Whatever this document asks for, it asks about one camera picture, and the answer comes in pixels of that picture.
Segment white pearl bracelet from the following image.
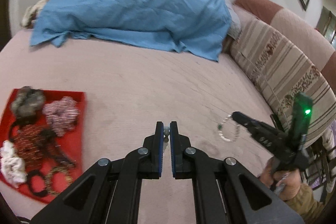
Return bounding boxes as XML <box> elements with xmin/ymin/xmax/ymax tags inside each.
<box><xmin>217</xmin><ymin>114</ymin><xmax>241</xmax><ymax>142</ymax></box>

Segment black hair tie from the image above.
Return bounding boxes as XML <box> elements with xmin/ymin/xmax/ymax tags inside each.
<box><xmin>26</xmin><ymin>169</ymin><xmax>49</xmax><ymax>198</ymax></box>

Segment black hair claw clip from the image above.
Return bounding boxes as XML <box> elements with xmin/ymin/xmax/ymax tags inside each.
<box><xmin>37</xmin><ymin>128</ymin><xmax>76</xmax><ymax>168</ymax></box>

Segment green bead pearl bracelet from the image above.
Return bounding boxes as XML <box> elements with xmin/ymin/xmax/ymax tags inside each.
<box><xmin>163</xmin><ymin>122</ymin><xmax>171</xmax><ymax>154</ymax></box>

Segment red white checked scrunchie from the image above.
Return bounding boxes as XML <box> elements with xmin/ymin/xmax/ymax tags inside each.
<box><xmin>42</xmin><ymin>96</ymin><xmax>80</xmax><ymax>137</ymax></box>

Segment red dotted scrunchie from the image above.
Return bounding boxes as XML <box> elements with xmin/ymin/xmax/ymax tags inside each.
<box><xmin>13</xmin><ymin>124</ymin><xmax>47</xmax><ymax>172</ymax></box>

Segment white dotted scrunchie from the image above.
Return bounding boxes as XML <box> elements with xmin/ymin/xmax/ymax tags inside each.
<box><xmin>1</xmin><ymin>140</ymin><xmax>27</xmax><ymax>188</ymax></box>

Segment grey tulle scrunchie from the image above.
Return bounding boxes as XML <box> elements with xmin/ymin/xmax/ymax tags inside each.
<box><xmin>11</xmin><ymin>86</ymin><xmax>46</xmax><ymax>119</ymax></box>

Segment leopard print scrunchie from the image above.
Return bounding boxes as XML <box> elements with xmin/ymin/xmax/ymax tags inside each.
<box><xmin>45</xmin><ymin>166</ymin><xmax>74</xmax><ymax>196</ymax></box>

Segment person right hand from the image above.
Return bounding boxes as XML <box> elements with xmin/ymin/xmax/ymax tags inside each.
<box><xmin>259</xmin><ymin>157</ymin><xmax>301</xmax><ymax>201</ymax></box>

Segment striped floral cushion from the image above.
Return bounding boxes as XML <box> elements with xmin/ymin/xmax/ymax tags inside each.
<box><xmin>231</xmin><ymin>18</ymin><xmax>335</xmax><ymax>149</ymax></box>

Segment red shallow tray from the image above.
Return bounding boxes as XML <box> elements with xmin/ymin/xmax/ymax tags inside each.
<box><xmin>1</xmin><ymin>86</ymin><xmax>85</xmax><ymax>203</ymax></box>

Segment grey pillow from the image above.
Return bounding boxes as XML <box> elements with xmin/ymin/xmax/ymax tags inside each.
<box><xmin>225</xmin><ymin>0</ymin><xmax>242</xmax><ymax>39</ymax></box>

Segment pink headboard cushion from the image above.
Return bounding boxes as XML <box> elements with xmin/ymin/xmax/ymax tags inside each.
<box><xmin>234</xmin><ymin>0</ymin><xmax>335</xmax><ymax>90</ymax></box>

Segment pink quilted bed cover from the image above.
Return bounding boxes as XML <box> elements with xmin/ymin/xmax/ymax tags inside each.
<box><xmin>1</xmin><ymin>31</ymin><xmax>271</xmax><ymax>174</ymax></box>

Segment blue blanket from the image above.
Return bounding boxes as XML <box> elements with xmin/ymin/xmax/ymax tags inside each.
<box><xmin>30</xmin><ymin>0</ymin><xmax>232</xmax><ymax>61</ymax></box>

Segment floral quilt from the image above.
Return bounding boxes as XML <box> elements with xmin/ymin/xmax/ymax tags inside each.
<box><xmin>21</xmin><ymin>0</ymin><xmax>49</xmax><ymax>29</ymax></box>

